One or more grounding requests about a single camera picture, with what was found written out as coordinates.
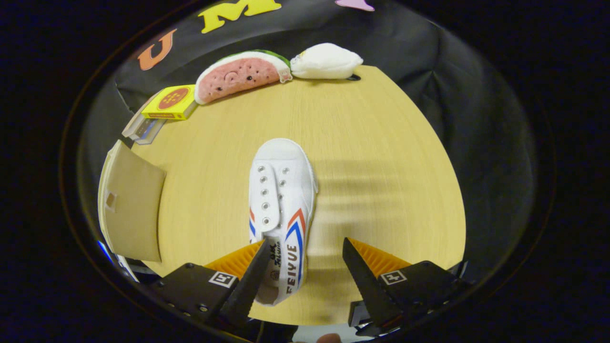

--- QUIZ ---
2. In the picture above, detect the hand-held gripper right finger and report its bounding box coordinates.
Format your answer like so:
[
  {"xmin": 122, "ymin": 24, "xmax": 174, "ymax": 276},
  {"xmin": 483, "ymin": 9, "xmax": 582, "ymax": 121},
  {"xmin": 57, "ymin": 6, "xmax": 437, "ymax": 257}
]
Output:
[{"xmin": 342, "ymin": 237, "xmax": 471, "ymax": 332}]

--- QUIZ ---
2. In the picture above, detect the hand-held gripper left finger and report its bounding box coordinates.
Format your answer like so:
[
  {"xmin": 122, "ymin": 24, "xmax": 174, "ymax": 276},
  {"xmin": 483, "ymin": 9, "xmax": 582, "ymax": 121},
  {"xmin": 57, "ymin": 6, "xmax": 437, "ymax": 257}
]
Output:
[{"xmin": 151, "ymin": 239, "xmax": 272, "ymax": 328}]

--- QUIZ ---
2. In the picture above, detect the white striped canvas shoe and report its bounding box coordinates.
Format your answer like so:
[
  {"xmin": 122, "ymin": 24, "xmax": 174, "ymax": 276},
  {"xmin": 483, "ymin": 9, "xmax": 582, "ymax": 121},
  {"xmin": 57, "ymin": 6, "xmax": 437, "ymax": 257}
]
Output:
[{"xmin": 248, "ymin": 138, "xmax": 318, "ymax": 306}]

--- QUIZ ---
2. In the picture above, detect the beige fabric storage box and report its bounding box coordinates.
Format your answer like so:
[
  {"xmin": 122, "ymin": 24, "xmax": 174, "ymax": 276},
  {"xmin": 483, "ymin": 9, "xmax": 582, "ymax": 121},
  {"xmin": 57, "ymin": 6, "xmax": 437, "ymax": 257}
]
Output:
[{"xmin": 98, "ymin": 140, "xmax": 167, "ymax": 263}]

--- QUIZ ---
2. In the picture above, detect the blue and white object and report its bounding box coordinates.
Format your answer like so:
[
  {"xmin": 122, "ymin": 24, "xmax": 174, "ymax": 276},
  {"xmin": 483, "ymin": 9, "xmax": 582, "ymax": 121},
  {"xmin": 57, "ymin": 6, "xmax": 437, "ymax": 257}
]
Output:
[{"xmin": 98, "ymin": 240, "xmax": 139, "ymax": 282}]

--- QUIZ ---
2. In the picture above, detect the yellow book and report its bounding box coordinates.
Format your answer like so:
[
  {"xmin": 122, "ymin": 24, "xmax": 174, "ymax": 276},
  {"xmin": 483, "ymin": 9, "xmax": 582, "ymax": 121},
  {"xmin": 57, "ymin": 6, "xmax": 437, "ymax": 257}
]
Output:
[{"xmin": 142, "ymin": 85, "xmax": 197, "ymax": 120}]

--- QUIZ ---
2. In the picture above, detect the watermelon slice plush toy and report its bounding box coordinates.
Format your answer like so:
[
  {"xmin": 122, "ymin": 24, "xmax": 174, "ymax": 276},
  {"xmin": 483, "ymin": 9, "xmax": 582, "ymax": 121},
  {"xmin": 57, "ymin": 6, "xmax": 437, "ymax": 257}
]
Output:
[{"xmin": 194, "ymin": 50, "xmax": 293, "ymax": 105}]

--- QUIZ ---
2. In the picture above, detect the white plush toy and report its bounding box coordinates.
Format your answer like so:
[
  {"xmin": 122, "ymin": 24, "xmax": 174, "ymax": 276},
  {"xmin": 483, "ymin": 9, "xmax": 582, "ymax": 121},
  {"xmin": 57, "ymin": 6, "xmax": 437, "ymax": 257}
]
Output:
[{"xmin": 290, "ymin": 43, "xmax": 364, "ymax": 81}]

